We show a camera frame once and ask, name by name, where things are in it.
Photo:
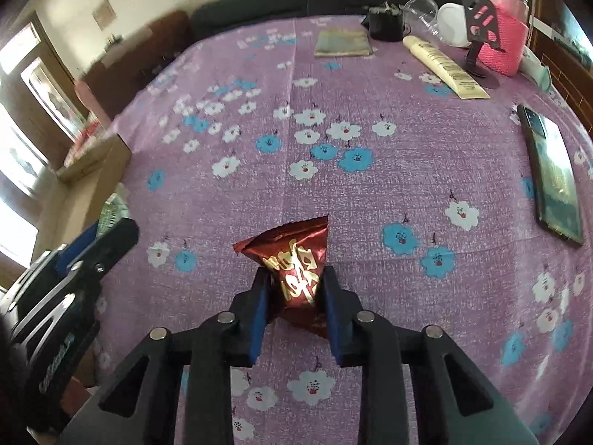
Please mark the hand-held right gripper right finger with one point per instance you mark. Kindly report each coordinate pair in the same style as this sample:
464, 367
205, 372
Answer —
337, 317

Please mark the wooden door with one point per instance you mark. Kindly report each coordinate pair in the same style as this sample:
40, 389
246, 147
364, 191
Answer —
41, 92

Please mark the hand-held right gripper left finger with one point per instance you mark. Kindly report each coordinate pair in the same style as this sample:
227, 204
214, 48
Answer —
259, 317

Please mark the black smartphone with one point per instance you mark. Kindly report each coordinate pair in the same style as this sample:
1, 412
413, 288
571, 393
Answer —
553, 176

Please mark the olive green cloth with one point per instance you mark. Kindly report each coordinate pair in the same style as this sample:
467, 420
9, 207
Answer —
343, 42

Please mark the red foil snack packet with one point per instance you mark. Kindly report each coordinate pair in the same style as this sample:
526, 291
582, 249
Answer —
296, 250

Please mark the small wall plaque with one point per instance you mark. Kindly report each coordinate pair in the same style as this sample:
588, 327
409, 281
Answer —
103, 16

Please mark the window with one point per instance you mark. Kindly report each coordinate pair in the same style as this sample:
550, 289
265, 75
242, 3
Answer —
574, 32

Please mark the green snack packet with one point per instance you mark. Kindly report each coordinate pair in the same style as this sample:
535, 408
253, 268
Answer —
113, 209

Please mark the purple floral tablecloth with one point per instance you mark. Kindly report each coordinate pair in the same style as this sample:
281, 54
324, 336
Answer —
370, 185

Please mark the mint green cloth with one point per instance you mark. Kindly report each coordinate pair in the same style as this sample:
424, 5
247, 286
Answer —
537, 72

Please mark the black pot with clips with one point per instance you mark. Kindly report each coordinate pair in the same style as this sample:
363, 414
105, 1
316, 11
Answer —
387, 28

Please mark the white cup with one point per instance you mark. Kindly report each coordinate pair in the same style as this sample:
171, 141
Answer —
451, 23

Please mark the pink knit-sleeved thermos bottle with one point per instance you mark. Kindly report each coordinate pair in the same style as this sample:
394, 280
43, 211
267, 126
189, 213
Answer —
509, 32

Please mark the clear plastic cup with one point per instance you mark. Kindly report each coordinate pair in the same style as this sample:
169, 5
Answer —
419, 11

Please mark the cardboard box of snacks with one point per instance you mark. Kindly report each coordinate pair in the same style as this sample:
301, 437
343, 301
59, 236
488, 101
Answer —
85, 136

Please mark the black sofa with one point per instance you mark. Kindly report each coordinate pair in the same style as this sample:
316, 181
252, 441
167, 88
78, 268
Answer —
278, 4

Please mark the brown armchair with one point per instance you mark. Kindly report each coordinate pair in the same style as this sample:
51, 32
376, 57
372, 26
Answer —
139, 55

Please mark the cream lotion tube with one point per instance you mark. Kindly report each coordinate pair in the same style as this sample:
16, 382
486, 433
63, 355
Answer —
444, 65

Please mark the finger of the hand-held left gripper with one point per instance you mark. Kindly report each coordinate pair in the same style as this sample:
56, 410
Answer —
113, 245
78, 250

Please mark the black phone stand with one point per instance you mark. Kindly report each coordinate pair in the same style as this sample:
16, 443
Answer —
477, 14

